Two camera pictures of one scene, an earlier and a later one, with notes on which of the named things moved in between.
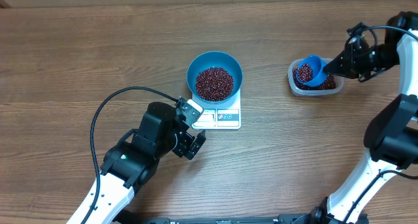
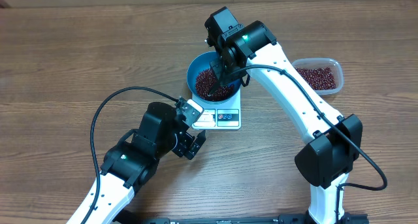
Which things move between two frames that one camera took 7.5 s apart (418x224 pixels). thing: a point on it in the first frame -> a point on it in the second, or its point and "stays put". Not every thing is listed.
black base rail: (283, 219) stays put
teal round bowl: (215, 59) stays put
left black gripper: (183, 145) stays put
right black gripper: (352, 56) -> (220, 65)
